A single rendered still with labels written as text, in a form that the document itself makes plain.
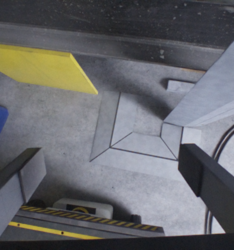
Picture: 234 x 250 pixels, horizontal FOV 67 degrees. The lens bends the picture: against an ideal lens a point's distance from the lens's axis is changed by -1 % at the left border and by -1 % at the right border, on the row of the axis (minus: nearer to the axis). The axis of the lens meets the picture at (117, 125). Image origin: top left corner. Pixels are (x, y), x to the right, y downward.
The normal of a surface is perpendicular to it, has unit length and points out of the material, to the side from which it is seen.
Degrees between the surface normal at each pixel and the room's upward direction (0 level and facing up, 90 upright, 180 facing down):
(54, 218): 0
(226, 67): 90
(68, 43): 0
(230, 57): 90
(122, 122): 7
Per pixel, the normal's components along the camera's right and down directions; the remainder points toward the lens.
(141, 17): -0.20, 0.97
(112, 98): -0.29, -0.16
